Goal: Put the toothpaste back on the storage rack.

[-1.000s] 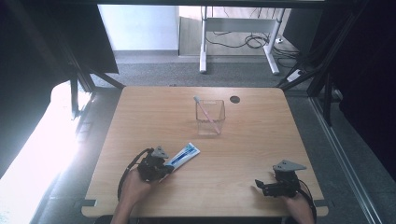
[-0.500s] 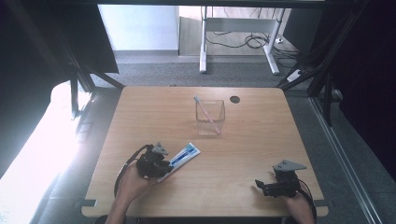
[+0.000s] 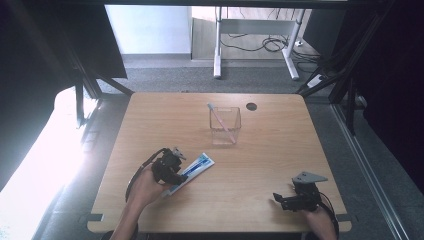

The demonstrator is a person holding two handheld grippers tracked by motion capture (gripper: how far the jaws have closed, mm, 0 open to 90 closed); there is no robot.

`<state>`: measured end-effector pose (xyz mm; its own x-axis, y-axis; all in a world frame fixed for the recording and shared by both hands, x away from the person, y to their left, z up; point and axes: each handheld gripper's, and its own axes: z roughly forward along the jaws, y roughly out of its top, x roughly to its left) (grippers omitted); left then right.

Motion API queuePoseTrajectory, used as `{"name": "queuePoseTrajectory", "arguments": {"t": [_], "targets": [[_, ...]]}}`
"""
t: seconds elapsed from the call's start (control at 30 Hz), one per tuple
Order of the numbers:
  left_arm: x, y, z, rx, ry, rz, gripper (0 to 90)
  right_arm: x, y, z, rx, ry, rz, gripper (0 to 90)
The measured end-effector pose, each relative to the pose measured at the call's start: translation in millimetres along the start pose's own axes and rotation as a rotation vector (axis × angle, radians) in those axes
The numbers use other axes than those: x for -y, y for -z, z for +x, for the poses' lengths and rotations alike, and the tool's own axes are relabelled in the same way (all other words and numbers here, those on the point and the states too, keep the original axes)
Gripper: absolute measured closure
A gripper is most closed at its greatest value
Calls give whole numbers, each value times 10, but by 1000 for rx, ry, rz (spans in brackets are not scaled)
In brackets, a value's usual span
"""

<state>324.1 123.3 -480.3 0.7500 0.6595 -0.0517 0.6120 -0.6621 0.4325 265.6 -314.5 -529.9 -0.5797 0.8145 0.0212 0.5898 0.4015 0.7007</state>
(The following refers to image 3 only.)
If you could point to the white and blue toothpaste tube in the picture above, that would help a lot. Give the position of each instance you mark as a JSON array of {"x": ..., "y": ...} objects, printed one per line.
[{"x": 195, "y": 170}]

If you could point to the dark curtain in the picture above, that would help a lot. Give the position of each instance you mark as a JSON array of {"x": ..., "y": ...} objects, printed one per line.
[
  {"x": 396, "y": 86},
  {"x": 40, "y": 46}
]

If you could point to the black metal stand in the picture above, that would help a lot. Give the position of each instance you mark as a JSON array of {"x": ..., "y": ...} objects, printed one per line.
[
  {"x": 346, "y": 70},
  {"x": 88, "y": 80}
]

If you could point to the white power strip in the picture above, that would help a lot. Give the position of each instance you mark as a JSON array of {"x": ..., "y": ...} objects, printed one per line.
[{"x": 315, "y": 81}]

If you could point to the pink toothbrush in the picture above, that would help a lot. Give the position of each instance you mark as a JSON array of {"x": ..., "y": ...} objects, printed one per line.
[{"x": 221, "y": 124}]

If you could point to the aluminium floor rail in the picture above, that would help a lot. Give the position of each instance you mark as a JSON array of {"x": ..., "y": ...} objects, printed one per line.
[{"x": 363, "y": 173}]

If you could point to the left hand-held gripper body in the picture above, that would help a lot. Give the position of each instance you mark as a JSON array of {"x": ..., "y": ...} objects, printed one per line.
[{"x": 166, "y": 166}]

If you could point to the clear square plastic cup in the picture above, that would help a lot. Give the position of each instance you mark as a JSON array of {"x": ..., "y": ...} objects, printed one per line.
[{"x": 230, "y": 128}]

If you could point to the white metal desk frame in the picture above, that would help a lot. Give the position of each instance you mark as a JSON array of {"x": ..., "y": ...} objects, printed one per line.
[{"x": 256, "y": 26}]

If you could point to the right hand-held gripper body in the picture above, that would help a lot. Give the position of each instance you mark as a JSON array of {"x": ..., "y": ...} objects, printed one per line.
[{"x": 306, "y": 198}]

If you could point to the person's right hand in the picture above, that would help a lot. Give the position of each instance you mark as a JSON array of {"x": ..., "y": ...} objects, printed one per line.
[{"x": 320, "y": 223}]

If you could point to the person's left hand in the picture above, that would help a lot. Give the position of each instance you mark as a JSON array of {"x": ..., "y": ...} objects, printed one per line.
[{"x": 146, "y": 188}]

